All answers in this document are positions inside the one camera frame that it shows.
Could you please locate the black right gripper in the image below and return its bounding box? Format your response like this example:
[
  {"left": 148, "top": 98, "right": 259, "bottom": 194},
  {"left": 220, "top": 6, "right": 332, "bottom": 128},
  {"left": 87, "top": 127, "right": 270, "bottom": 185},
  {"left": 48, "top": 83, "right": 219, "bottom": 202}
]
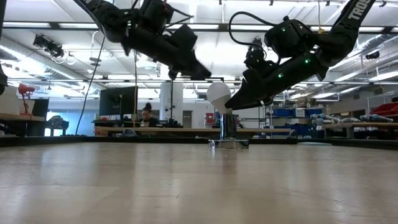
[{"left": 224, "top": 51, "right": 327, "bottom": 110}]

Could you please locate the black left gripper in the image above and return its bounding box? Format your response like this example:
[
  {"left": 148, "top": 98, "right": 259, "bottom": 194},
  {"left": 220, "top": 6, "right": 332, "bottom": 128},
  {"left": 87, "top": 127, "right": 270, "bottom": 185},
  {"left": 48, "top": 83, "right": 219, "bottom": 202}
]
[{"left": 121, "top": 24, "right": 212, "bottom": 81}]

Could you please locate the white lightbulb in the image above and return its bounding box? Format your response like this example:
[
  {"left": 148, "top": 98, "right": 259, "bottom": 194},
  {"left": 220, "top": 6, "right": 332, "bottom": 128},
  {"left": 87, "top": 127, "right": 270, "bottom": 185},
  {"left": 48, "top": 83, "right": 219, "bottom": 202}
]
[{"left": 206, "top": 81, "right": 233, "bottom": 115}]

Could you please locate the chrome lamp socket base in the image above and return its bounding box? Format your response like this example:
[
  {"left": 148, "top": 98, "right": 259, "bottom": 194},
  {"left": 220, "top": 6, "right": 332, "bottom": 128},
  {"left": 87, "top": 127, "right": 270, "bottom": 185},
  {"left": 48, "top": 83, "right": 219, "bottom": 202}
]
[{"left": 207, "top": 113, "right": 249, "bottom": 150}]

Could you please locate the shelf with blue bins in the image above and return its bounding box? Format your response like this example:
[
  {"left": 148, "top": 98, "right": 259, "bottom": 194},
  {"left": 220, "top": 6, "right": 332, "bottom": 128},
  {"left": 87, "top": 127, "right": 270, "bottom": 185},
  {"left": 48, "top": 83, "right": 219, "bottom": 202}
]
[{"left": 271, "top": 107, "right": 325, "bottom": 140}]

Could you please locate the wooden workbench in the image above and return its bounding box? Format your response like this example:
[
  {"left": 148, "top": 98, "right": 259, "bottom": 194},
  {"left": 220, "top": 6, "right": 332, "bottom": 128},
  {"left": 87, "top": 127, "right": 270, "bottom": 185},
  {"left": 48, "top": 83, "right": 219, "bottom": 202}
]
[
  {"left": 323, "top": 122, "right": 398, "bottom": 140},
  {"left": 0, "top": 113, "right": 46, "bottom": 138},
  {"left": 95, "top": 126, "right": 293, "bottom": 138}
]

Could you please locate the person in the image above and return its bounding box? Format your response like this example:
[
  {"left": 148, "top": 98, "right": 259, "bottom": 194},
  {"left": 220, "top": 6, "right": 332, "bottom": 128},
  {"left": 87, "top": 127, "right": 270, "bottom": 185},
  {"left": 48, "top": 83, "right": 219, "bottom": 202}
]
[{"left": 139, "top": 102, "right": 160, "bottom": 128}]

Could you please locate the black monitor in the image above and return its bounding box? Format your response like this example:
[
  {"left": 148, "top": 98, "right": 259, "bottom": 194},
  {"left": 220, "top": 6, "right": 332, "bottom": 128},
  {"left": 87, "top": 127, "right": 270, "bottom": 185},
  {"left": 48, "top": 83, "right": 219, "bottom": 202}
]
[{"left": 99, "top": 86, "right": 139, "bottom": 121}]

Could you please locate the hanging yellow tag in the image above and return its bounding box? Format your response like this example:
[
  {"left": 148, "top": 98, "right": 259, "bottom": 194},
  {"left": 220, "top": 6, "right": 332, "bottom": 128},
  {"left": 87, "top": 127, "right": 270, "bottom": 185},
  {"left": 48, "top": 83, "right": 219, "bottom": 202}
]
[{"left": 316, "top": 0, "right": 325, "bottom": 34}]

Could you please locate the red desk lamp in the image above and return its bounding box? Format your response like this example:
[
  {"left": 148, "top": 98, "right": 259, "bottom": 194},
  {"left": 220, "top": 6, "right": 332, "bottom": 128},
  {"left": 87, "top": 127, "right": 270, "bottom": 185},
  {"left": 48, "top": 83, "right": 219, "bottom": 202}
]
[{"left": 17, "top": 83, "right": 36, "bottom": 116}]

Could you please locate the black overhead camera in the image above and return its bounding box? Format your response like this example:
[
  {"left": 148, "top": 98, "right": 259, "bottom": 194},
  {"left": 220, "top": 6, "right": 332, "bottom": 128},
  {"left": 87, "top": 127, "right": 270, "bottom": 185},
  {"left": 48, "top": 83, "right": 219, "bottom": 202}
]
[{"left": 245, "top": 37, "right": 267, "bottom": 63}]

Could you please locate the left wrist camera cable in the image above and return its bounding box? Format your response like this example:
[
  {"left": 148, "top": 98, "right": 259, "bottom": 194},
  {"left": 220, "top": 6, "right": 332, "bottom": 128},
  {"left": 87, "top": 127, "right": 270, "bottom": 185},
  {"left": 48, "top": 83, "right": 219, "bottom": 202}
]
[{"left": 169, "top": 6, "right": 195, "bottom": 29}]

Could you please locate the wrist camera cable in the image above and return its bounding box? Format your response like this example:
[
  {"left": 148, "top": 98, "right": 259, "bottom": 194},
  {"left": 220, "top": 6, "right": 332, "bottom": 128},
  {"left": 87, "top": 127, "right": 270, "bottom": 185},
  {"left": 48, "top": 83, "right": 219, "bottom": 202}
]
[
  {"left": 228, "top": 11, "right": 282, "bottom": 47},
  {"left": 169, "top": 6, "right": 195, "bottom": 29}
]

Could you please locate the thin yellow hanging cord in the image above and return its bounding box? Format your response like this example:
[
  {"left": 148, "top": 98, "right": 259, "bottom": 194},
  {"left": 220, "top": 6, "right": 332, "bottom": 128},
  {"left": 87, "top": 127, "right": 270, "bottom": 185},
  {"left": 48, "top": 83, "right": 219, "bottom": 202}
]
[{"left": 132, "top": 51, "right": 139, "bottom": 127}]

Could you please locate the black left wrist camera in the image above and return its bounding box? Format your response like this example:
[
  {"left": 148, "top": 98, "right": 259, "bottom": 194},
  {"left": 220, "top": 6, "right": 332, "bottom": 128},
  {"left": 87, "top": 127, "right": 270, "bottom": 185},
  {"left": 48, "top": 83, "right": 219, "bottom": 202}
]
[{"left": 138, "top": 0, "right": 175, "bottom": 34}]

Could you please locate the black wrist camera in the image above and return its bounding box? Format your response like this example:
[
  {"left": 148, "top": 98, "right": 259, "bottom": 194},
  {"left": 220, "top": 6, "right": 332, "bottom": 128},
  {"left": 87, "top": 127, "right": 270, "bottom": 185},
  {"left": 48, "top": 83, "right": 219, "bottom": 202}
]
[
  {"left": 138, "top": 0, "right": 175, "bottom": 34},
  {"left": 264, "top": 16, "right": 315, "bottom": 59}
]

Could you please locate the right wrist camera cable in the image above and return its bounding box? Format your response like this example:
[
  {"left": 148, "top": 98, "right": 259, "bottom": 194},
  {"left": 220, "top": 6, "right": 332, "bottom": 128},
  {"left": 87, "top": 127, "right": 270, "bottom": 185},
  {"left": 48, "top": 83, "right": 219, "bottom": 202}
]
[{"left": 228, "top": 11, "right": 282, "bottom": 47}]

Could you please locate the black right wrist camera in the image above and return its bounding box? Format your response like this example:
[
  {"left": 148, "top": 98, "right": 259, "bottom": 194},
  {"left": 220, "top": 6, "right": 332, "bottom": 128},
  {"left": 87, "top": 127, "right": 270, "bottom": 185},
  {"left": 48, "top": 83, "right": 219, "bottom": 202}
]
[{"left": 264, "top": 16, "right": 315, "bottom": 59}]

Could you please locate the hanging black cable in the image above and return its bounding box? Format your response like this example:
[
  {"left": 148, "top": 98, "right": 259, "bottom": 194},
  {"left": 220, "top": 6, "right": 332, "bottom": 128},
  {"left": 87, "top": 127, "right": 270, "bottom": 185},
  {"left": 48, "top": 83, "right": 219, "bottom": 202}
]
[{"left": 75, "top": 34, "right": 106, "bottom": 135}]

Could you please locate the black aluminium rig frame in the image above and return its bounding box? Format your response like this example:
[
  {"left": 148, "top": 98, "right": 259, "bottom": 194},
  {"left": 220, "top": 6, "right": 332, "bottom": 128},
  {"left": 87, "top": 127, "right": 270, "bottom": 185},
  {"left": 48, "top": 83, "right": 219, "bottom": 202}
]
[{"left": 0, "top": 22, "right": 398, "bottom": 151}]

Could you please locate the black camera with cable loops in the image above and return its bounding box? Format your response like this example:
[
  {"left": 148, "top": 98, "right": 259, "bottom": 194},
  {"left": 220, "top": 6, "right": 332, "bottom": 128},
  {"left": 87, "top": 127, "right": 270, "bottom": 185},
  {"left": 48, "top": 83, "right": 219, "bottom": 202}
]
[{"left": 32, "top": 34, "right": 77, "bottom": 66}]

